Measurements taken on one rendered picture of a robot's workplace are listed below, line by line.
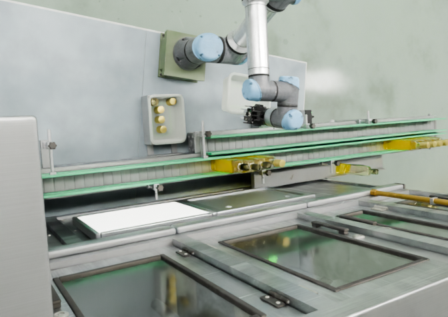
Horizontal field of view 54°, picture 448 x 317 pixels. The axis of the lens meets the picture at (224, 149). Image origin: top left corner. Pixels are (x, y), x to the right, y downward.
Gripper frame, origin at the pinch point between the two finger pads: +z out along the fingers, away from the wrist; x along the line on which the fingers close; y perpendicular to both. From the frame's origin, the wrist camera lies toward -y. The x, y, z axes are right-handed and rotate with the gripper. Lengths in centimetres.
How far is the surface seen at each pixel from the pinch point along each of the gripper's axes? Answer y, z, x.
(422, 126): -152, 22, 0
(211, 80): -1.7, 37.4, -13.7
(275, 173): -33.6, 19.1, 29.9
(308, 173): -56, 19, 30
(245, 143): -15.0, 20.9, 15.2
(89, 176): 60, 19, 31
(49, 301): 95, -105, 20
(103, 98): 52, 36, -1
